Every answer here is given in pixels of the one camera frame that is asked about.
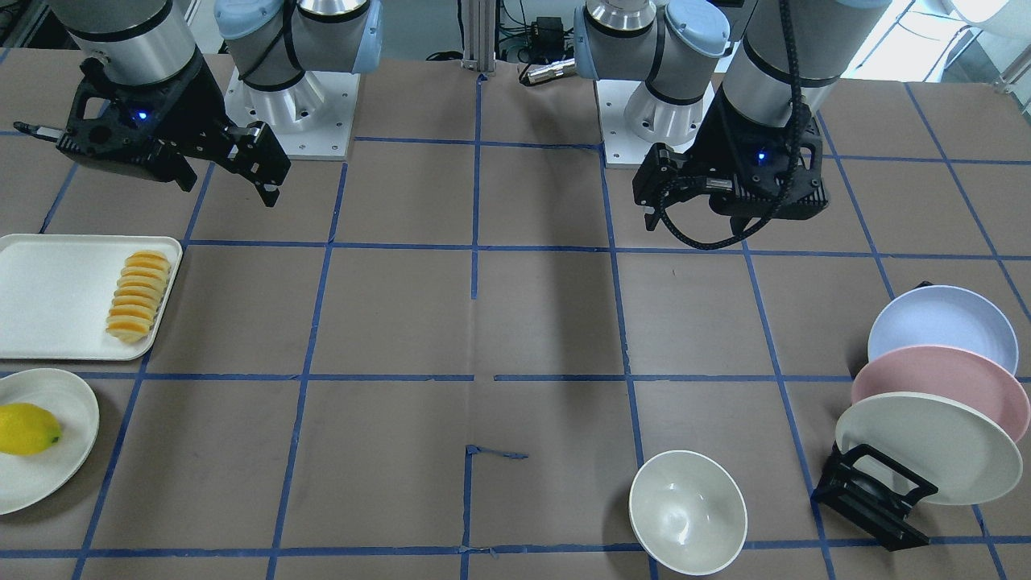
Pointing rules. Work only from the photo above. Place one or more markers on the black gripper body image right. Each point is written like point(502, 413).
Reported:
point(714, 143)

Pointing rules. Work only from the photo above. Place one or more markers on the white rectangular tray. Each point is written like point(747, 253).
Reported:
point(56, 290)

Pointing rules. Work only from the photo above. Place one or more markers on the black gripper finger bread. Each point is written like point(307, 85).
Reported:
point(256, 154)

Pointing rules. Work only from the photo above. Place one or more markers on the yellow sliced bread loaf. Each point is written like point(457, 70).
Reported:
point(138, 294)

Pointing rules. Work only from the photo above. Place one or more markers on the white bowl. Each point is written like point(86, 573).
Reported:
point(688, 513)

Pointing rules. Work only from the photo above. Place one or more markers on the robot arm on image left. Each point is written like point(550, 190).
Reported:
point(273, 43)

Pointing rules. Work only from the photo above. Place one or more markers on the black power adapter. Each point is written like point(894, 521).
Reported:
point(547, 34)

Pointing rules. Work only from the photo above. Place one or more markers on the silver cylinder connector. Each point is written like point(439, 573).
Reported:
point(532, 77)

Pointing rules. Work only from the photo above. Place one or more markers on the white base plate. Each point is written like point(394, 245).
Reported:
point(624, 129)
point(322, 121)

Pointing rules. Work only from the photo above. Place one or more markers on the aluminium frame post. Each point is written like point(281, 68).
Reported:
point(479, 28)

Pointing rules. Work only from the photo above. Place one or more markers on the cream plate in rack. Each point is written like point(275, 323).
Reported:
point(963, 453)

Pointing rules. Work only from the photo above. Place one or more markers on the yellow lemon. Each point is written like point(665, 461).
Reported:
point(28, 429)

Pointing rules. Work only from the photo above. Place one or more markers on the blue plate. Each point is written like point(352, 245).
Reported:
point(945, 315)

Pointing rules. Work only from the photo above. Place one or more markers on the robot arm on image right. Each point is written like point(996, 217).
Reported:
point(727, 95)

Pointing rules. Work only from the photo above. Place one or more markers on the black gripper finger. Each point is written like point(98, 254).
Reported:
point(37, 131)
point(658, 179)

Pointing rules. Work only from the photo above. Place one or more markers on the white plate with lemon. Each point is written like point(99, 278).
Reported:
point(26, 480)

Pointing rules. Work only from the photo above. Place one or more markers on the black plate rack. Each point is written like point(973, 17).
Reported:
point(869, 504)

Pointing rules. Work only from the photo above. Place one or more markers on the pink plate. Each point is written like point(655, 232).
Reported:
point(952, 373)

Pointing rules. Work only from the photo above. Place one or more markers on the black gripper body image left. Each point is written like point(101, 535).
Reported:
point(199, 107)

